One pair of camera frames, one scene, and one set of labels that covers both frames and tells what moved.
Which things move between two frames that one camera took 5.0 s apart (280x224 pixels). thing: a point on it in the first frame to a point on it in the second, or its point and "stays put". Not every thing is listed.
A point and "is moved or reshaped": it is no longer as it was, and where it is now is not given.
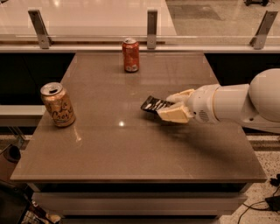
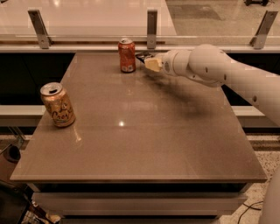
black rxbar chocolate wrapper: x=153 y=104 to x=143 y=56
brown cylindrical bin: x=10 y=158 stays put
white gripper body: x=201 y=101 to x=168 y=64
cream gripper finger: x=176 y=113 to x=154 y=64
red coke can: x=131 y=59 is moved or reshaped
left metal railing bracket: x=40 y=29 stays put
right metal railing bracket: x=259 y=39 stays put
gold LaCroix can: x=58 y=104 stays put
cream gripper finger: x=181 y=99 to x=161 y=55
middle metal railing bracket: x=151 y=29 stays put
